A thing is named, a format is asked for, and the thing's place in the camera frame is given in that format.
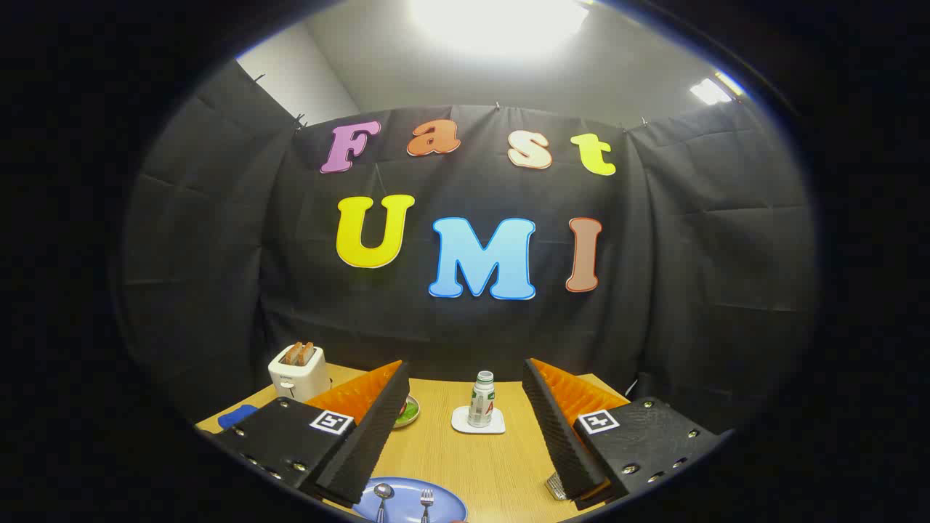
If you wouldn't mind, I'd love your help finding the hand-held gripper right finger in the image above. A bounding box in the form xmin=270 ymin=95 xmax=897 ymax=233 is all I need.
xmin=522 ymin=357 xmax=727 ymax=511

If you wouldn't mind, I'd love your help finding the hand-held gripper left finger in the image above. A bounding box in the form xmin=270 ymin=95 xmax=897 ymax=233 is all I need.
xmin=214 ymin=360 xmax=411 ymax=508

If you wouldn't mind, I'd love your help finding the white oval food dish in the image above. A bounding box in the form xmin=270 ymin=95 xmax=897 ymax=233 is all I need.
xmin=392 ymin=394 xmax=421 ymax=429

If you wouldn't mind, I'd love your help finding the blue round plate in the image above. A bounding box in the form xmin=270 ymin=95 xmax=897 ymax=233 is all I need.
xmin=352 ymin=477 xmax=468 ymax=523

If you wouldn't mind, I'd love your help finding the white drink bottle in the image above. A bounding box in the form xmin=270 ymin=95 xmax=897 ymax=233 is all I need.
xmin=468 ymin=370 xmax=496 ymax=428

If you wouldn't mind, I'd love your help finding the white toaster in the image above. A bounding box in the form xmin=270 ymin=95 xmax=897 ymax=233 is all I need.
xmin=267 ymin=341 xmax=331 ymax=404

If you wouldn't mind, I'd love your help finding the white square coaster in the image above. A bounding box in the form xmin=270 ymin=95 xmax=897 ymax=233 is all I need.
xmin=451 ymin=405 xmax=506 ymax=435

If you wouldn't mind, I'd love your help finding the blue folded towel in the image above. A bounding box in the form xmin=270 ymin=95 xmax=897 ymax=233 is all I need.
xmin=217 ymin=404 xmax=259 ymax=429

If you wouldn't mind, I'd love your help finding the small ceiling light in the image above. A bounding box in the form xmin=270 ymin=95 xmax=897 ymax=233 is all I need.
xmin=689 ymin=76 xmax=735 ymax=106

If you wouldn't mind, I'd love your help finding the large ceiling light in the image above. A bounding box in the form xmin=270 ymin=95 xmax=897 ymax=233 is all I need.
xmin=407 ymin=0 xmax=589 ymax=59

